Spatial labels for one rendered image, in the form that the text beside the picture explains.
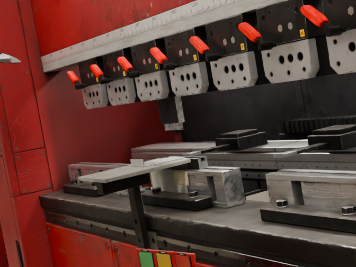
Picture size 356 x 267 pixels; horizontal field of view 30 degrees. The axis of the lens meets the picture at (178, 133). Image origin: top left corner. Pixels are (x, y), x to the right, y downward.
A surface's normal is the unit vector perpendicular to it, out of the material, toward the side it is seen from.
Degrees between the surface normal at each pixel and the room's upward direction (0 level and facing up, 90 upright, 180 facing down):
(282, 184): 90
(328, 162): 90
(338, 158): 90
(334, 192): 90
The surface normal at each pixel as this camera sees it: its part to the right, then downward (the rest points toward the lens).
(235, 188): 0.51, -0.03
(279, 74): -0.84, 0.18
